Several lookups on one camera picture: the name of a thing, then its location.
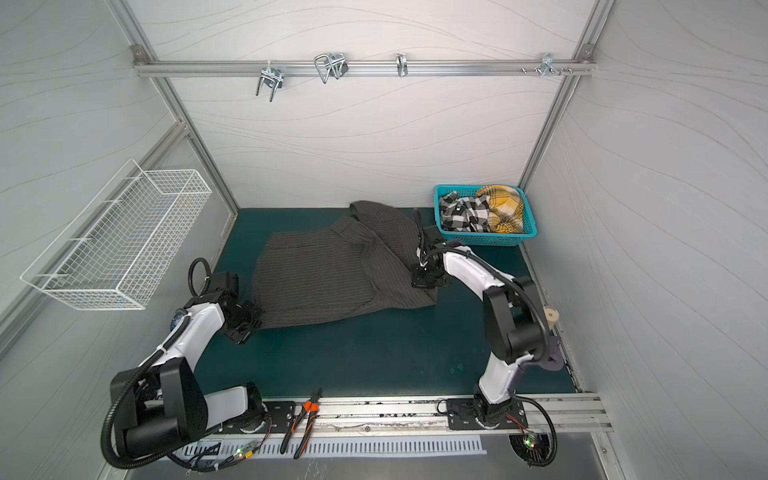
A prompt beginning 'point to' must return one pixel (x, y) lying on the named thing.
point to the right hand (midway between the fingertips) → (423, 277)
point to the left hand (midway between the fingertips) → (266, 317)
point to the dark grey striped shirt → (349, 266)
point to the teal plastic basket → (481, 238)
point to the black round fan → (533, 447)
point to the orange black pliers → (312, 408)
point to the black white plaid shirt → (465, 214)
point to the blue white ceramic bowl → (175, 320)
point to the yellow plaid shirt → (505, 208)
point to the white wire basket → (113, 253)
